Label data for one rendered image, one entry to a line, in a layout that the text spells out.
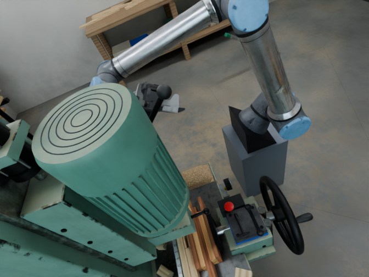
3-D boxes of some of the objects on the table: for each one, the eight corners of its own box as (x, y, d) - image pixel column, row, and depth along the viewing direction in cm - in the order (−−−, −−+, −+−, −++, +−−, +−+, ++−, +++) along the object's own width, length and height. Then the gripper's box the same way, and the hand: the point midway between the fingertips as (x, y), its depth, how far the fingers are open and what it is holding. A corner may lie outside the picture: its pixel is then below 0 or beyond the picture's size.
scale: (197, 348, 55) (197, 348, 55) (192, 350, 55) (192, 350, 55) (163, 180, 89) (163, 180, 89) (161, 182, 89) (161, 181, 89)
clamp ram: (241, 243, 71) (239, 234, 65) (219, 250, 72) (214, 243, 65) (231, 217, 78) (227, 206, 71) (211, 224, 78) (206, 215, 71)
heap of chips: (214, 181, 89) (213, 176, 86) (182, 193, 89) (179, 188, 87) (207, 163, 95) (206, 158, 92) (177, 175, 95) (174, 170, 93)
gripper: (118, 80, 76) (132, 70, 58) (169, 95, 85) (195, 90, 67) (113, 105, 76) (126, 102, 58) (165, 117, 85) (190, 118, 67)
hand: (161, 105), depth 63 cm, fingers open, 14 cm apart
